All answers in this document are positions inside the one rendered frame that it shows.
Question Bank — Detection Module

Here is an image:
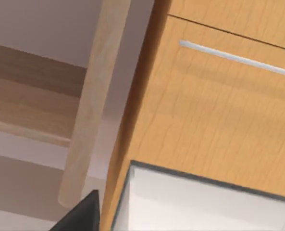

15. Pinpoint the wooden cupboard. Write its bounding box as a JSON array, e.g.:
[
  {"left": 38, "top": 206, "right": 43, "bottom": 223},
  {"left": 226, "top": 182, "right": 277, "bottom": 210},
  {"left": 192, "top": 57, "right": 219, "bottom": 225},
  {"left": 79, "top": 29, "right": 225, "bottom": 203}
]
[{"left": 100, "top": 0, "right": 285, "bottom": 231}]

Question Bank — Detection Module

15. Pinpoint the wooden drawer front with handle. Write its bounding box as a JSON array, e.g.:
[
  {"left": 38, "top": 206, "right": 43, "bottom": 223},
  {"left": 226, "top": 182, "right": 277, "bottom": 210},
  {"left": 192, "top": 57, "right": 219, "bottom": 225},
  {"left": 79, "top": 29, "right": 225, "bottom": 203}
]
[{"left": 129, "top": 14, "right": 285, "bottom": 200}]

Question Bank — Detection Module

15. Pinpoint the plain wooden drawer front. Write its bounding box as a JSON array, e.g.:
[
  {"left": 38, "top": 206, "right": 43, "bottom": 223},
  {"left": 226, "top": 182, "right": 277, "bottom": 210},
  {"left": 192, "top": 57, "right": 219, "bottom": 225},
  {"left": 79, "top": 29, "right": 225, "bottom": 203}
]
[{"left": 167, "top": 0, "right": 285, "bottom": 52}]

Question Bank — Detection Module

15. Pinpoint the long metal handle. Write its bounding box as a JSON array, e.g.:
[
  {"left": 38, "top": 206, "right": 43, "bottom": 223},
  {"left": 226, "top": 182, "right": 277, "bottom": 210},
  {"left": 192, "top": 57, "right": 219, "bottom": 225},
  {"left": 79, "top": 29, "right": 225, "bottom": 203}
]
[{"left": 179, "top": 40, "right": 285, "bottom": 79}]

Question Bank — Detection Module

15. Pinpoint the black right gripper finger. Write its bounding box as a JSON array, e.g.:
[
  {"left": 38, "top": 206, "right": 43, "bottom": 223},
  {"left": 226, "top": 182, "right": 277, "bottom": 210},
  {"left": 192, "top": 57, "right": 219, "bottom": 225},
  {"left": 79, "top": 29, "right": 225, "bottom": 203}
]
[{"left": 48, "top": 189, "right": 100, "bottom": 231}]

